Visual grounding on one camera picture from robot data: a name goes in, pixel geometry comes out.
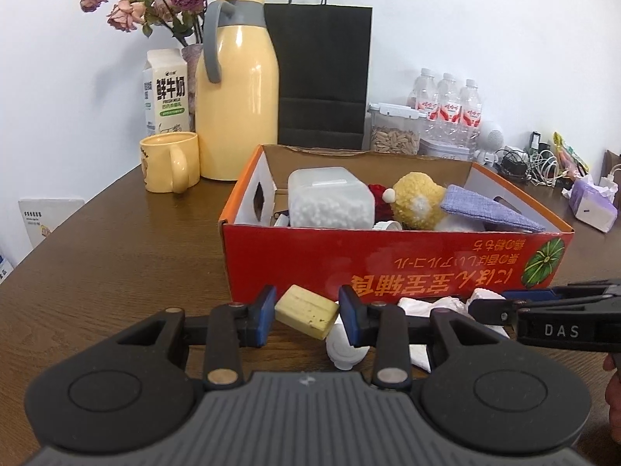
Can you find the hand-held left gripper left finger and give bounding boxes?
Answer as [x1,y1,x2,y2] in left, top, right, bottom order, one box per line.
[114,285,277,391]

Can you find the red artificial rose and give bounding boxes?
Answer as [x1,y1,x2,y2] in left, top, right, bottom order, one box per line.
[367,183,396,224]

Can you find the white milk carton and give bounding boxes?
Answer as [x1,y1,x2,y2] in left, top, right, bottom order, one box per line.
[142,49,190,137]

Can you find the person's right hand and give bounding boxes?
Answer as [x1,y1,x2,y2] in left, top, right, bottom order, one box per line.
[603,354,621,428]

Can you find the clear flat plastic container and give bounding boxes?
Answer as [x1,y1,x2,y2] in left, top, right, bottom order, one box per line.
[418,137,474,161]

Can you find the pink glass vase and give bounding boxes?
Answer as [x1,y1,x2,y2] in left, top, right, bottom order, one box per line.
[181,43,205,133]

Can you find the white booklet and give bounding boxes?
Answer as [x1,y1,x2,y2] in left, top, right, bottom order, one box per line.
[18,197,85,253]

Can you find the red cardboard box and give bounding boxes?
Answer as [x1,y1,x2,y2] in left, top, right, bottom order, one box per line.
[217,144,576,304]

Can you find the yellow soap bar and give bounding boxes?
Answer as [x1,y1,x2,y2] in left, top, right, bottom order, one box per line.
[274,284,340,341]

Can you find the yellow thermos jug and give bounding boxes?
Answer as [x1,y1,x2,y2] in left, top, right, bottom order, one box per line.
[195,0,279,181]

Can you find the yellow mug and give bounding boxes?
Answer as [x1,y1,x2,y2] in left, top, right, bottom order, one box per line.
[140,132,201,193]

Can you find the translucent box of white beads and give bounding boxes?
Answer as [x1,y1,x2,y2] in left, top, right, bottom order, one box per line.
[288,166,376,230]

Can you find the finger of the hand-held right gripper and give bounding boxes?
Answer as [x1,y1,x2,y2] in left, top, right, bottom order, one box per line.
[502,287,571,302]
[468,296,529,326]

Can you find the purple cloth pouch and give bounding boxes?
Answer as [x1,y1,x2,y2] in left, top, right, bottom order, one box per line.
[441,184,546,233]

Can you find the clear container of seeds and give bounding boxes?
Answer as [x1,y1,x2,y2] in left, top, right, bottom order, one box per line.
[367,103,422,156]

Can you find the yellow white plush sheep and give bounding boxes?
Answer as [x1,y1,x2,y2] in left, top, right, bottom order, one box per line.
[392,171,486,234]

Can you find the tangle of charger cables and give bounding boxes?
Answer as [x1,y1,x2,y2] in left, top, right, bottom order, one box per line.
[497,131,566,188]

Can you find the white charger with cable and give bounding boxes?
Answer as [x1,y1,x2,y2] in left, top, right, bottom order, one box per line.
[602,162,621,194]

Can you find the yellow green snack packet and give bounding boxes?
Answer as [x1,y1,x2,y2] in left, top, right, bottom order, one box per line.
[553,131,590,178]

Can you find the brown board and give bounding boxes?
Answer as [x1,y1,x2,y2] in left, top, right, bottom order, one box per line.
[604,150,621,190]

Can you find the white cloth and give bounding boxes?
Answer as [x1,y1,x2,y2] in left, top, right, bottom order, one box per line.
[398,287,510,374]

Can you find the white robot toy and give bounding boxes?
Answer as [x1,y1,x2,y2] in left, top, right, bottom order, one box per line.
[474,120,505,166]

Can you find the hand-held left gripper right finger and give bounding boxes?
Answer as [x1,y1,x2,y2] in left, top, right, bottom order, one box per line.
[338,285,508,391]

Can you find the purple tissue pack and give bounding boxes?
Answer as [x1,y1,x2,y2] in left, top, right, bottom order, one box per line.
[563,175,619,233]

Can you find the black paper bag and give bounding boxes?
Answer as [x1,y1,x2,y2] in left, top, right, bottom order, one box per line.
[263,0,373,151]

